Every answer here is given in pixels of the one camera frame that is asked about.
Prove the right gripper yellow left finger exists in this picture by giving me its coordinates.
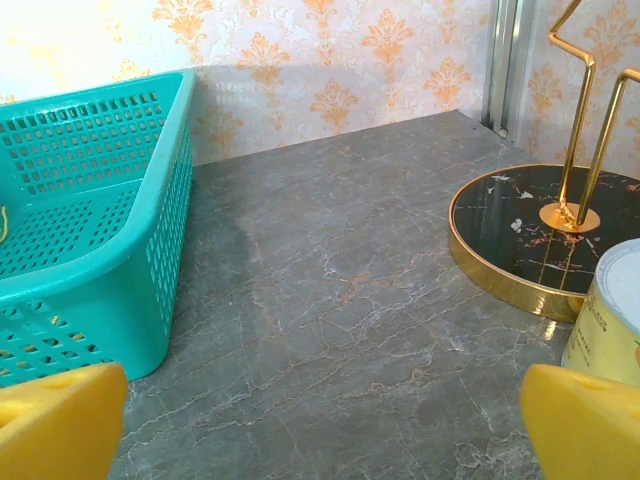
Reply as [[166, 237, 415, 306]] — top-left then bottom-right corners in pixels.
[[0, 362, 130, 480]]

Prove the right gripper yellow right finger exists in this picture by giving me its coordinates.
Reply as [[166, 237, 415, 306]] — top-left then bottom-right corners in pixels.
[[519, 363, 640, 480]]

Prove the gold tin can white lid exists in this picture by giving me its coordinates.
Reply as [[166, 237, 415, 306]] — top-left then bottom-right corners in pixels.
[[560, 238, 640, 389]]

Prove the teal plastic basket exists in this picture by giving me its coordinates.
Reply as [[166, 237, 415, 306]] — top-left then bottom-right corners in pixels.
[[0, 68, 197, 389]]

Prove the gold wire glass rack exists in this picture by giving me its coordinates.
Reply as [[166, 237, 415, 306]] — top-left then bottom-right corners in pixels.
[[448, 0, 640, 324]]

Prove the aluminium frame post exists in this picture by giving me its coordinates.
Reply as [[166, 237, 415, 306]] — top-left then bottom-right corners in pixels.
[[480, 0, 531, 137]]

